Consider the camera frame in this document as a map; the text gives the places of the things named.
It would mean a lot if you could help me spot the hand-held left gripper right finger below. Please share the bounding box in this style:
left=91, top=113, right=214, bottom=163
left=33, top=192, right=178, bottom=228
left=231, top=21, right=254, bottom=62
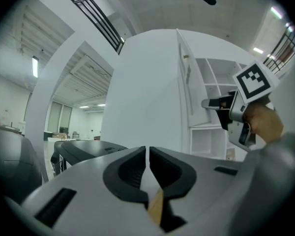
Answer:
left=149, top=146, right=197, bottom=233

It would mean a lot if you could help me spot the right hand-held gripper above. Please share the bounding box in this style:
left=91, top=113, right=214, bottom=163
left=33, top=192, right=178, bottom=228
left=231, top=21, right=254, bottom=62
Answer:
left=201, top=60, right=281, bottom=153

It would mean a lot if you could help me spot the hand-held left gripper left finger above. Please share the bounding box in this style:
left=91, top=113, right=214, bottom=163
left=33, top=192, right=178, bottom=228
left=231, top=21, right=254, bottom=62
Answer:
left=102, top=146, right=148, bottom=204

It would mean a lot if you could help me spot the white shelf unit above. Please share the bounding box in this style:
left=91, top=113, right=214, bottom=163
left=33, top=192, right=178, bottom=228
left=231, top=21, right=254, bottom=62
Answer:
left=188, top=57, right=251, bottom=161

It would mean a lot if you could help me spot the person's right forearm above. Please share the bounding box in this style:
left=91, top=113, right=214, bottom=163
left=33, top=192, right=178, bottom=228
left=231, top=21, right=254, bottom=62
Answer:
left=236, top=130, right=295, bottom=236

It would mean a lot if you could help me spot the person's right hand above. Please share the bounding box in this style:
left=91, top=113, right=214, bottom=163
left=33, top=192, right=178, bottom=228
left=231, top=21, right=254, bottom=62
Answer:
left=242, top=96, right=285, bottom=145

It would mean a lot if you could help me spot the brown cardboard box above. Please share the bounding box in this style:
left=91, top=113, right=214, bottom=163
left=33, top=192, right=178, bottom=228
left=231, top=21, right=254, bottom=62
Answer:
left=147, top=187, right=164, bottom=226

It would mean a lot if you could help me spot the large window with blind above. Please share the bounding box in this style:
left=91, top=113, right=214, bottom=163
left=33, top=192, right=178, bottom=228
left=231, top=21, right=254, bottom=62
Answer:
left=47, top=101, right=72, bottom=134

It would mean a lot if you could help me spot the black metal railing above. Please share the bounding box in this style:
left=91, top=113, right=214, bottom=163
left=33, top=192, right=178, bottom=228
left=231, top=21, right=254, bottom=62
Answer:
left=55, top=0, right=125, bottom=53
left=263, top=29, right=295, bottom=73

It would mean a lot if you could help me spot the long ceiling tube light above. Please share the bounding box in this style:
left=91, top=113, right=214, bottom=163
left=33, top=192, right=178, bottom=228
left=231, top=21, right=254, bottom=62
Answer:
left=31, top=55, right=39, bottom=78

